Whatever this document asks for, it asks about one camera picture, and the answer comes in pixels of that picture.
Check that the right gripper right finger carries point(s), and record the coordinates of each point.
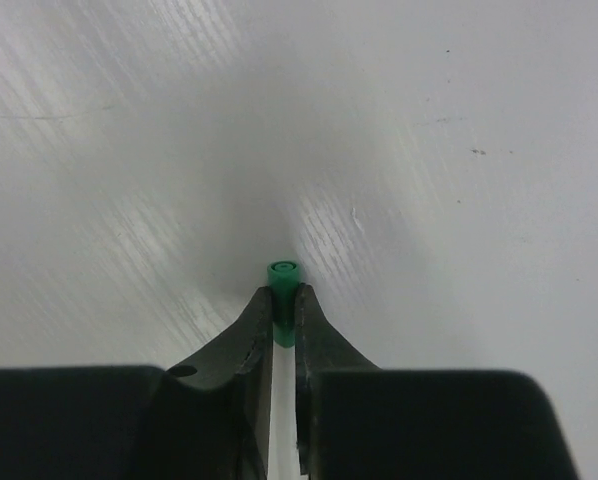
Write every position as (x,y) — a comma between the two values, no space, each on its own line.
(356,420)

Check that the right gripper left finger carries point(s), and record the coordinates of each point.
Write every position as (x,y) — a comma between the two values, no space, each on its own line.
(207,417)

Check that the green capped thin marker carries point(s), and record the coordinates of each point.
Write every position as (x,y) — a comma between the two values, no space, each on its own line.
(284,280)

